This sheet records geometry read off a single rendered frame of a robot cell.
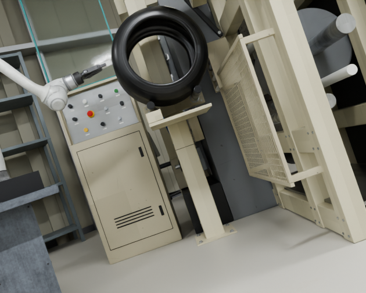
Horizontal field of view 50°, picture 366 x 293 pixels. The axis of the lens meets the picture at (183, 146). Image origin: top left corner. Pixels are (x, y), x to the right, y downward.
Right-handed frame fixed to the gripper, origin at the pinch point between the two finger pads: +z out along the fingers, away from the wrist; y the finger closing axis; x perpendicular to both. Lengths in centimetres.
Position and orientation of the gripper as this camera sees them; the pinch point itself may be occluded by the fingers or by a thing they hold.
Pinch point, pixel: (106, 64)
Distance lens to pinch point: 239.2
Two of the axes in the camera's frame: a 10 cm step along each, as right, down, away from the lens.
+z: 8.9, -4.6, 0.4
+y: -0.3, 0.2, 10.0
